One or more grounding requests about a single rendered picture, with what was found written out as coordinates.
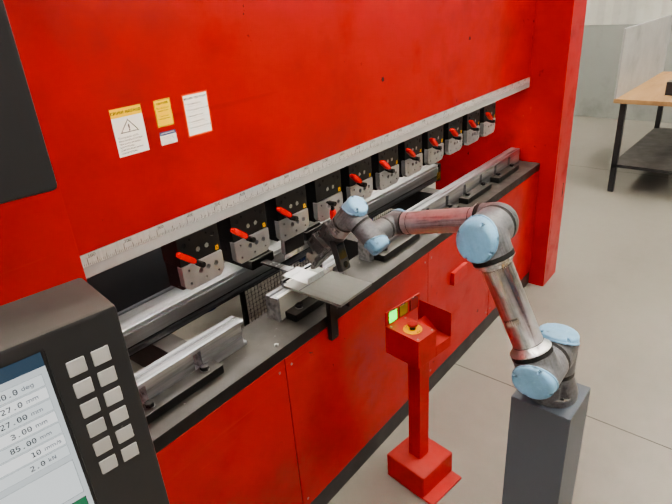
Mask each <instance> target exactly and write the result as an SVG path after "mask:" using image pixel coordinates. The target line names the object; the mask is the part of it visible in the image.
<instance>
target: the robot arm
mask: <svg viewBox="0 0 672 504"><path fill-rule="evenodd" d="M367 211H368V205H367V202H366V201H365V200H364V199H363V198H361V197H359V196H350V197H349V198H348V199H347V200H346V202H345V203H343V204H342V206H341V208H340V209H339V210H338V212H337V213H336V214H335V216H334V217H333V218H332V220H331V219H329V220H327V221H325V222H323V224H322V227H321V229H320V230H319V231H318V230H317V232H316V231H315V232H316V233H314V234H312V236H311V237H310V238H309V240H308V241H307V244H308V245H309V247H310V248H311V250H312V252H313V254H311V253H309V252H307V253H306V256H307V258H308V260H309V261H310V263H311V269H316V268H318V267H319V266H320V265H321V264H322V263H323V262H324V261H325V260H327V259H328V258H329V257H330V256H331V255H332V254H333V256H334V260H335V263H336V267H337V270H338V272H343V271H345V270H347V269H349V268H350V267H351V266H350V263H349V259H348V255H347V252H346V248H345V245H344V241H343V240H344V239H345V238H346V237H347V236H348V235H349V233H350V232H352V233H353V235H354V236H355V237H356V238H357V239H358V240H359V241H360V243H361V244H362V245H363V246H364V248H365V249H367V250H368V251H369V252H370V254H371V255H373V256H376V255H378V254H380V253H381V252H382V251H383V250H385V249H386V248H387V247H388V246H389V244H390V240H389V239H390V238H391V237H393V236H395V235H398V234H431V233H457V235H456V245H457V249H458V251H459V253H460V254H461V256H462V257H463V258H464V259H465V258H466V259H467V261H469V262H471V263H472V264H473V266H474V268H475V269H477V270H480V271H482V273H483V276H484V278H485V281H486V283H487V286H488V288H489V290H490V293H491V295H492V298H493V300H494V303H495V305H496V308H497V310H498V312H499V315H500V317H501V320H502V322H503V325H504V327H505V330H506V332H507V334H508V337H509V339H510V342H511V344H512V347H513V348H512V350H511V351H510V357H511V359H512V361H513V364H514V366H515V368H514V370H513V371H512V382H513V384H514V386H515V387H516V389H517V390H518V391H519V392H521V393H522V394H524V395H526V396H527V397H529V398H531V399H532V400H533V401H535V402H536V403H538V404H540V405H542V406H545V407H549V408H557V409H560V408H567V407H570V406H572V405H573V404H575V403H576V401H577V399H578V386H577V383H576V379H575V369H576V362H577V355H578V349H579V345H580V342H579V341H580V336H579V334H578V332H577V331H575V330H574V329H573V328H571V327H569V326H566V325H563V324H558V323H546V324H543V325H541V326H540V327H539V326H538V324H537V321H536V319H535V316H534V314H533V311H532V309H531V306H530V304H529V301H528V299H527V296H526V293H525V291H524V288H523V286H522V283H521V281H520V278H519V276H518V273H517V271H516V268H515V266H514V263H513V261H512V260H513V257H514V255H515V250H514V247H513V245H512V242H511V239H512V238H513V237H514V236H515V235H516V233H517V231H518V228H519V218H518V215H517V213H516V211H515V210H514V209H513V208H512V207H511V206H509V205H508V204H506V203H502V202H487V203H476V204H475V205H474V206H473V207H464V208H449V209H434V210H419V211H405V210H403V209H395V210H392V211H390V212H388V213H387V214H386V215H384V216H382V217H381V218H379V219H377V220H375V221H374V222H373V221H372V219H371V218H370V217H369V216H368V215H367Z"/></svg>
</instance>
